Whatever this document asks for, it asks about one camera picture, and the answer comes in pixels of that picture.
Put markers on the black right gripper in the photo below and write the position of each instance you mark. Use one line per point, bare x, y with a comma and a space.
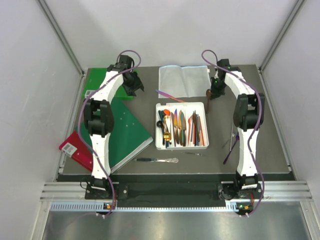
214, 93

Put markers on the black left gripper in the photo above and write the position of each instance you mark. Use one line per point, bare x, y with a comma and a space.
137, 84

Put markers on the brown wooden spoon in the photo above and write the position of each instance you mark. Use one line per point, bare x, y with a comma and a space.
208, 100

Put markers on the iridescent knife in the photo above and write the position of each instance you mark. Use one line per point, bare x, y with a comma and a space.
164, 94
175, 126

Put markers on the silver chopstick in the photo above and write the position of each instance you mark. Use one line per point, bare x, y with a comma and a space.
231, 136

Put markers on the teal handled gold spoon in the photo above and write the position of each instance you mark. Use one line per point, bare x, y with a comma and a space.
168, 134

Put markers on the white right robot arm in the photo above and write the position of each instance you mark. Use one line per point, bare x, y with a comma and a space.
248, 116

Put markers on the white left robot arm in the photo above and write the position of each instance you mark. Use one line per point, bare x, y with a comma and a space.
97, 112

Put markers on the white cutlery tray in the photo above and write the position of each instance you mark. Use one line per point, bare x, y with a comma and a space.
188, 108

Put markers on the clear mesh zip pouch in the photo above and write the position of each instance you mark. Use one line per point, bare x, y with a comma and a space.
184, 81

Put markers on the light green plastic folder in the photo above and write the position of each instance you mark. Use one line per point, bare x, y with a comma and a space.
94, 78

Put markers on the orange spoon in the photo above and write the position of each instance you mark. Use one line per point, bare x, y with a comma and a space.
167, 112

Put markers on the copper knife in tray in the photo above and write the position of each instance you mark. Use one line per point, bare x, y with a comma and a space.
184, 128

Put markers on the black measuring spoon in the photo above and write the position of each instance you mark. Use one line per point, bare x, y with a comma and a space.
160, 124

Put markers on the orange chopstick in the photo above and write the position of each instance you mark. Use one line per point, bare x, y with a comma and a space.
200, 131

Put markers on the gold spoon in tray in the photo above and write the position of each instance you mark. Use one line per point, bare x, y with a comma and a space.
167, 122

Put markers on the purple plastic fork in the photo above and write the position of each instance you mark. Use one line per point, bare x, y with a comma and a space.
237, 138

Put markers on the small dark dessert fork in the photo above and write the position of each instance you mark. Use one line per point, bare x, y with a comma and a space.
194, 153

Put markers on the magenta folder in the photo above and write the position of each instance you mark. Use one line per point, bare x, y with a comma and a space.
74, 148

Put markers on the silver ornate butter knife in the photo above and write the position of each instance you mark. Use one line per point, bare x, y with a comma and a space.
154, 160

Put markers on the dark green ring binder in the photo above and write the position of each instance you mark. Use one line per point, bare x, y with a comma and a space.
128, 137

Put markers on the aluminium frame rail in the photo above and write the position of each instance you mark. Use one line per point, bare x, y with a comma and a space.
60, 35

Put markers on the black mounting base plate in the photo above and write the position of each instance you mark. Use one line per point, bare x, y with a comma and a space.
152, 192

